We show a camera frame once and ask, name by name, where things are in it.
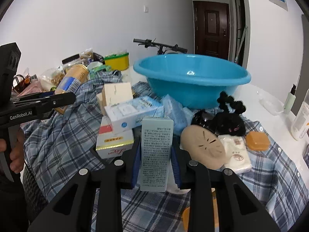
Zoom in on cream cube box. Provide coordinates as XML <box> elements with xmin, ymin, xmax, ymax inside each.
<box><xmin>96</xmin><ymin>82</ymin><xmax>133</xmax><ymax>116</ymax></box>

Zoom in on beige round vented disc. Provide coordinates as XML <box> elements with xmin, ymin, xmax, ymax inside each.
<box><xmin>180</xmin><ymin>125</ymin><xmax>226</xmax><ymax>170</ymax></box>

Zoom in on pale teal tall box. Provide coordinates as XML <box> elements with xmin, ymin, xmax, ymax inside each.
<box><xmin>140</xmin><ymin>117</ymin><xmax>174</xmax><ymax>192</ymax></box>

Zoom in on person's left hand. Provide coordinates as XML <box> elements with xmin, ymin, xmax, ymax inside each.
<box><xmin>10</xmin><ymin>127</ymin><xmax>25</xmax><ymax>174</ymax></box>

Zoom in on gold blue cylindrical can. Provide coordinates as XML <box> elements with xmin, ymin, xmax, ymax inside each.
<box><xmin>54</xmin><ymin>64</ymin><xmax>89</xmax><ymax>115</ymax></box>

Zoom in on blue plaid shirt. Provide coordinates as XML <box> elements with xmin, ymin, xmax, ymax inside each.
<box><xmin>23</xmin><ymin>72</ymin><xmax>308</xmax><ymax>231</ymax></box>

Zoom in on white tissue packet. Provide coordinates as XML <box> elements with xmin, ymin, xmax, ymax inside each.
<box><xmin>218</xmin><ymin>135</ymin><xmax>252</xmax><ymax>174</ymax></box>

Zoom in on clear jar black lid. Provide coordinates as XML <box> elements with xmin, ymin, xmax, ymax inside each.
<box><xmin>62</xmin><ymin>54</ymin><xmax>82</xmax><ymax>74</ymax></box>

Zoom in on green tissue box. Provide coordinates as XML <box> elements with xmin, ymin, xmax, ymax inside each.
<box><xmin>87</xmin><ymin>61</ymin><xmax>112</xmax><ymax>80</ymax></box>

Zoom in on orange soap bar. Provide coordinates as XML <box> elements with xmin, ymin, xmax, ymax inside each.
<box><xmin>246</xmin><ymin>131</ymin><xmax>270</xmax><ymax>151</ymax></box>

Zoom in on white red gold box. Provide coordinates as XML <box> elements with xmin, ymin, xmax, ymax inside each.
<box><xmin>95</xmin><ymin>116</ymin><xmax>134</xmax><ymax>159</ymax></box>

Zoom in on white blue medicine box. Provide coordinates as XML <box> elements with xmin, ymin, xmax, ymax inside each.
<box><xmin>105</xmin><ymin>96</ymin><xmax>164</xmax><ymax>134</ymax></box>

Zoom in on yellow tub green rim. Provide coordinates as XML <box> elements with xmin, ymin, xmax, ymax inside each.
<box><xmin>104</xmin><ymin>52</ymin><xmax>129</xmax><ymax>71</ymax></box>

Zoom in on white lotion bottle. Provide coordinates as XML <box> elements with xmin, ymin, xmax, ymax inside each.
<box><xmin>291</xmin><ymin>102</ymin><xmax>309</xmax><ymax>140</ymax></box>

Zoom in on light blue wipes pack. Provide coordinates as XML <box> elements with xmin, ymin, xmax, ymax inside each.
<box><xmin>161</xmin><ymin>94</ymin><xmax>197</xmax><ymax>136</ymax></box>

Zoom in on clear plastic soap dish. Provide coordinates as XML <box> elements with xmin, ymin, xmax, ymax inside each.
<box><xmin>257</xmin><ymin>91</ymin><xmax>283</xmax><ymax>116</ymax></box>

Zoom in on green pump bottle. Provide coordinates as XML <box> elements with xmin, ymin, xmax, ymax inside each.
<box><xmin>283</xmin><ymin>84</ymin><xmax>296</xmax><ymax>114</ymax></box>

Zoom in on black bicycle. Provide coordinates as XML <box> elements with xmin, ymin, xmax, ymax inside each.
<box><xmin>133</xmin><ymin>38</ymin><xmax>188</xmax><ymax>55</ymax></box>

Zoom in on blue plastic basin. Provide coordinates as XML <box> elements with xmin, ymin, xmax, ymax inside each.
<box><xmin>134</xmin><ymin>54</ymin><xmax>251</xmax><ymax>109</ymax></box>

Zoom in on dark brown door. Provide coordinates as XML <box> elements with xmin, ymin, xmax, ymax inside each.
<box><xmin>193</xmin><ymin>1</ymin><xmax>229</xmax><ymax>60</ymax></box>

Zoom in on white wall switch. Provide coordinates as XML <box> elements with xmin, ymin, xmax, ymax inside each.
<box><xmin>143</xmin><ymin>5</ymin><xmax>149</xmax><ymax>13</ymax></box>

